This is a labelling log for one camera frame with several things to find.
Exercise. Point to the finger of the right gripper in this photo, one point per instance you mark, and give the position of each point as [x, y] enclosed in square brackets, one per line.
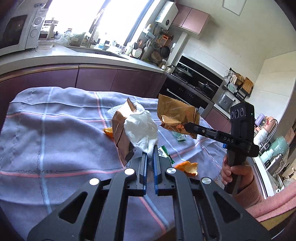
[203, 131]

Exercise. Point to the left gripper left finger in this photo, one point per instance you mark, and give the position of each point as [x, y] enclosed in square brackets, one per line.
[97, 210]

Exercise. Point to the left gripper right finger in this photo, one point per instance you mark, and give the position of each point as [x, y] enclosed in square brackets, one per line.
[202, 210]

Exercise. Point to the gold foil wrapper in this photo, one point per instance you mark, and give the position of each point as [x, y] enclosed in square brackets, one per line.
[174, 114]

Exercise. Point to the gold snack wrapper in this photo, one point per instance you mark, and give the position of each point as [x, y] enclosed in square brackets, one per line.
[124, 146]

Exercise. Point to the white tissue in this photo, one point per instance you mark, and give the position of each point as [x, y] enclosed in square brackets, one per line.
[141, 130]

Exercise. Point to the pink sleeve right forearm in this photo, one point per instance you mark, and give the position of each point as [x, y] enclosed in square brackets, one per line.
[281, 204]

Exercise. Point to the silver kitchen faucet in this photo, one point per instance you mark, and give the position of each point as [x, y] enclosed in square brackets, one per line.
[92, 31]

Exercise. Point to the person's right hand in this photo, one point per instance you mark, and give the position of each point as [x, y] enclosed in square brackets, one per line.
[228, 172]

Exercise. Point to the wooden cutting board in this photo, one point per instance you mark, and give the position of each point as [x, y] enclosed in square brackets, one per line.
[247, 86]

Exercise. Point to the orange peel piece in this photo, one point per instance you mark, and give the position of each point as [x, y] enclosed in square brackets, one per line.
[190, 169]
[108, 132]

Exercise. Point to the black built-in stove oven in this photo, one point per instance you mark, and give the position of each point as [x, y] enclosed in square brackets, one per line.
[193, 83]

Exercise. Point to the small green candy wrapper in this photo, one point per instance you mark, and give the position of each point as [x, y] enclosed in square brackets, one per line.
[163, 152]

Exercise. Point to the purple plaid tablecloth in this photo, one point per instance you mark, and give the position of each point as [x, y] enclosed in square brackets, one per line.
[52, 143]

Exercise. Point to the black frying pan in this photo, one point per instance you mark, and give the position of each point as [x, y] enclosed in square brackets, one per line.
[165, 52]

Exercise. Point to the small white foam net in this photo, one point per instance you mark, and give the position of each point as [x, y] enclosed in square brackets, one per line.
[114, 109]

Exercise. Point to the purple lower cabinets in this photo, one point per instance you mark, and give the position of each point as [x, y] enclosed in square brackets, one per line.
[138, 82]

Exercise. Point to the white dotted utensil holder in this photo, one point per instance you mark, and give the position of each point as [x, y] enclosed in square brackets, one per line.
[137, 52]

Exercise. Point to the white water heater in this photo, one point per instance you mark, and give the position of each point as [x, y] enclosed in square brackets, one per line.
[167, 15]

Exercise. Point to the white microwave oven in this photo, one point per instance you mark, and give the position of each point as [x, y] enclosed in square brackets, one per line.
[22, 30]

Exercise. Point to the pink wall cabinet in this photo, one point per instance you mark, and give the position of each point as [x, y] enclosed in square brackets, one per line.
[190, 19]

